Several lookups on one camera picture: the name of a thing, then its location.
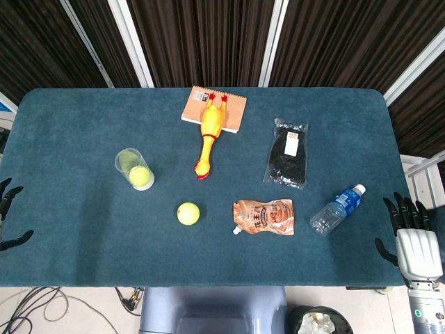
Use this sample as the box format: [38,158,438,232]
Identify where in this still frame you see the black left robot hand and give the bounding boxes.
[0,177,35,252]

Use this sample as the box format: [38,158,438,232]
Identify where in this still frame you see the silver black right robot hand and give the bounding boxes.
[374,191,444,288]

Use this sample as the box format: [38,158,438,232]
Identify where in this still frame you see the yellow tennis ball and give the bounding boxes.
[177,202,201,226]
[129,166,153,188]

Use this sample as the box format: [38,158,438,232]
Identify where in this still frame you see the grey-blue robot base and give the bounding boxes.
[138,286,289,334]

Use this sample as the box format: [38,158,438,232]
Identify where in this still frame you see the clear plastic cup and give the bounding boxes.
[115,148,155,191]

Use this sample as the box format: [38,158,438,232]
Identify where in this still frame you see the blue table cloth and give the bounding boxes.
[0,86,411,288]

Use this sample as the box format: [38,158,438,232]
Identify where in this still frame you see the white metal rack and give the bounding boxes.
[399,149,445,209]

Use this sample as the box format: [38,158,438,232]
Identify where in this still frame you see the clear water bottle blue label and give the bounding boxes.
[309,184,366,236]

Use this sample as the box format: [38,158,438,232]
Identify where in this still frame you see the black trash bin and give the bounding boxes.
[288,305,354,334]

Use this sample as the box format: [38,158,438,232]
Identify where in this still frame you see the orange spouted sauce pouch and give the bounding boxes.
[232,198,296,237]

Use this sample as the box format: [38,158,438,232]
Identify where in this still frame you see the black item in plastic bag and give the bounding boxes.
[262,118,309,190]

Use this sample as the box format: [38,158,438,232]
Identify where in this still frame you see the brown spiral notebook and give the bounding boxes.
[180,86,248,134]

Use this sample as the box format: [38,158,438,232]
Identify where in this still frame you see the yellow rubber chicken toy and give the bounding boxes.
[193,92,230,181]

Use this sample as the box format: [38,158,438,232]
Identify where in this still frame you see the grey floor cable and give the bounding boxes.
[0,287,119,334]

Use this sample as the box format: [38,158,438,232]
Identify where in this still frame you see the black floor cables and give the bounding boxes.
[114,287,145,317]

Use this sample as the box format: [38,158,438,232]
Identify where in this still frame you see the white partition post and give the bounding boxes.
[258,0,296,88]
[383,34,445,106]
[107,0,155,88]
[58,0,115,88]

